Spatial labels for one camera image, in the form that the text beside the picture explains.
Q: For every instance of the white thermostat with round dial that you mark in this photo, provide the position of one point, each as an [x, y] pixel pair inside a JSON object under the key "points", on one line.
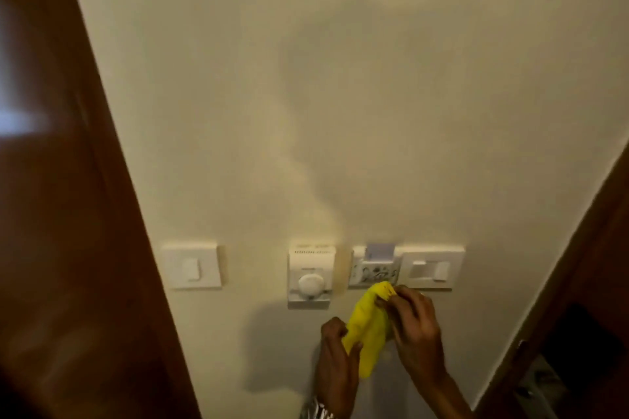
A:
{"points": [[311, 276]]}

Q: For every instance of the yellow cleaning cloth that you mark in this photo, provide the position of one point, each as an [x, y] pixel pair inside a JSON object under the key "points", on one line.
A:
{"points": [[367, 328]]}

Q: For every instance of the person's left fingers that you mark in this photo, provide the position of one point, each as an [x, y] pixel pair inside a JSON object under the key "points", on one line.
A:
{"points": [[339, 333]]}

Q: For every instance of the person's left hand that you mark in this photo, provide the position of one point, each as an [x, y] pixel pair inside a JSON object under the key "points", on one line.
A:
{"points": [[335, 370]]}

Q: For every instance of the white double switch plate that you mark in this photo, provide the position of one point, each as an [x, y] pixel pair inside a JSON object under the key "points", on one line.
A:
{"points": [[431, 268]]}

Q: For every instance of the pale key card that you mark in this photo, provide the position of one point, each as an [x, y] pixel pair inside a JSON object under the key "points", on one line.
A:
{"points": [[380, 252]]}

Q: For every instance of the white single light switch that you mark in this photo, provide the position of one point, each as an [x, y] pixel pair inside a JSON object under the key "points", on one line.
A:
{"points": [[191, 267]]}

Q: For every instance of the person's right fingers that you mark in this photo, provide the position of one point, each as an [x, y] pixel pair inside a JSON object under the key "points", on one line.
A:
{"points": [[400, 303]]}

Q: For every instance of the person's right forearm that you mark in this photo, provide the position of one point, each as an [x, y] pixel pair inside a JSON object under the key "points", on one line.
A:
{"points": [[444, 399]]}

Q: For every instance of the brown wooden door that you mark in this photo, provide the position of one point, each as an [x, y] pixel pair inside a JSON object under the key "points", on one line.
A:
{"points": [[69, 217]]}

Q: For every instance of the white key card holder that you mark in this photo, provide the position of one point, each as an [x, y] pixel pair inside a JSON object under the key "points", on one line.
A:
{"points": [[373, 270]]}

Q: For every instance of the brown wooden door frame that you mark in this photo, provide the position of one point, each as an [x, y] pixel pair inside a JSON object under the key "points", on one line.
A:
{"points": [[570, 315]]}

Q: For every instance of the person's right hand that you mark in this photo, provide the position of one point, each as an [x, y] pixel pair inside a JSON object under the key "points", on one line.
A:
{"points": [[416, 330]]}

